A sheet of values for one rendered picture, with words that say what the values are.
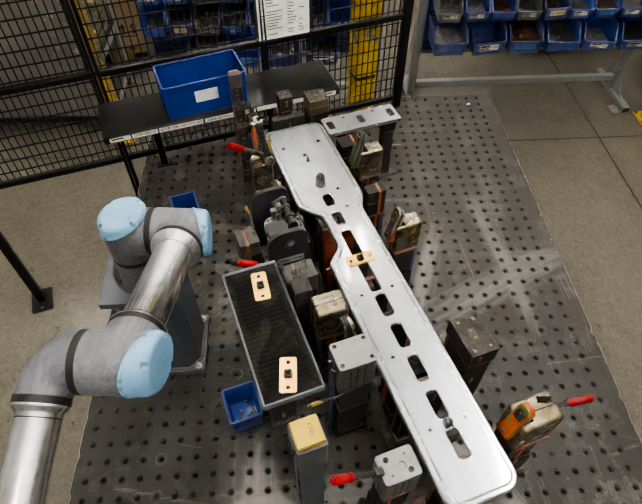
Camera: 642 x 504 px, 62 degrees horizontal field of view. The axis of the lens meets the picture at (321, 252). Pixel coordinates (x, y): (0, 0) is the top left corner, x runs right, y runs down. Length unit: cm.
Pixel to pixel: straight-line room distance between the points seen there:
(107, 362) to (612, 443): 140
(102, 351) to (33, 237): 240
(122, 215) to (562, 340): 140
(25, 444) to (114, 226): 51
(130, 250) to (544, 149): 294
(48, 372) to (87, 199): 248
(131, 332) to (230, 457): 73
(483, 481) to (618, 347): 170
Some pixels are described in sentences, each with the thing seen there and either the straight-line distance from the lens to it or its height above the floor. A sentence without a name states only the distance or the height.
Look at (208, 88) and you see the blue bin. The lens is 204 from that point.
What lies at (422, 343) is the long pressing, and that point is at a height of 100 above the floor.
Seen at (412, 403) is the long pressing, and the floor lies 100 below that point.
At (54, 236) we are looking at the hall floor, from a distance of 331.
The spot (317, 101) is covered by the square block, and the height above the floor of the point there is 106.
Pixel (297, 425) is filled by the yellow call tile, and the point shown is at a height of 116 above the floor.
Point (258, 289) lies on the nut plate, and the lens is 132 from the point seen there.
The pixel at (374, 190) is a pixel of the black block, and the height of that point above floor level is 99.
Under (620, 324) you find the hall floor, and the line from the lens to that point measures 300.
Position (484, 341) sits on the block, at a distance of 145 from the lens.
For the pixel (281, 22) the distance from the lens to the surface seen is 222.
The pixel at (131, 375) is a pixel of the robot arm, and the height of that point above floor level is 141.
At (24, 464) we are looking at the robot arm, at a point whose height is 136.
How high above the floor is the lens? 223
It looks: 51 degrees down
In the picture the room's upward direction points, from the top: straight up
